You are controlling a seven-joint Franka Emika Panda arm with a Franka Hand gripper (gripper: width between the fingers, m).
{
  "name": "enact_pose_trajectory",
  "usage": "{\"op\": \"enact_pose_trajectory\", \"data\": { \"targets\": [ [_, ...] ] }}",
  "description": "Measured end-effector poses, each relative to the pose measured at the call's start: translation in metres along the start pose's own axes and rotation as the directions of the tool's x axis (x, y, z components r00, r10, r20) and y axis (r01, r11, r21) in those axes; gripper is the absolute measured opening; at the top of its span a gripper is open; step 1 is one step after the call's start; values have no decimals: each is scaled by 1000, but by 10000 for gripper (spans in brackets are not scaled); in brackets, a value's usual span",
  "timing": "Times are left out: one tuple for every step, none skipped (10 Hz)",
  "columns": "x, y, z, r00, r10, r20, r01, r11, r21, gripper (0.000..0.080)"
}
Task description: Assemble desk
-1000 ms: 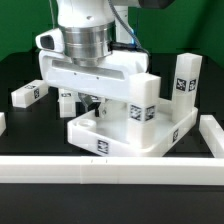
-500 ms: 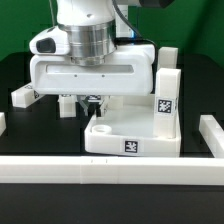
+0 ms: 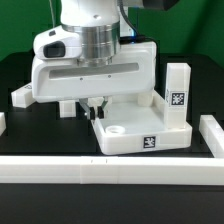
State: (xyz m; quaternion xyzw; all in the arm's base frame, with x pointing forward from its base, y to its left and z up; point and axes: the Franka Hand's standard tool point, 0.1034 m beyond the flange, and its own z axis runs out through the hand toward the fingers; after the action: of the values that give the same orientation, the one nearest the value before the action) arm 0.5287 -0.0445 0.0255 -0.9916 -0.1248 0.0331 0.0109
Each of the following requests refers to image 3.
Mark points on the white desk tabletop tray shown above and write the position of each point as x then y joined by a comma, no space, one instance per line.
135,123

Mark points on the white fence front bar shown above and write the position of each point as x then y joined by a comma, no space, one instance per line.
112,170

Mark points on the white fence left bar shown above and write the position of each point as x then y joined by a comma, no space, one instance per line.
2,123

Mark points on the white fence right bar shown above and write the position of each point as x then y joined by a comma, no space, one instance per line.
213,134

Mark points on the white fence bar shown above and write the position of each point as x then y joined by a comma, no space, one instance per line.
2,123
112,170
213,134

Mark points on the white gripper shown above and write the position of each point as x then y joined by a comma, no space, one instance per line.
132,70

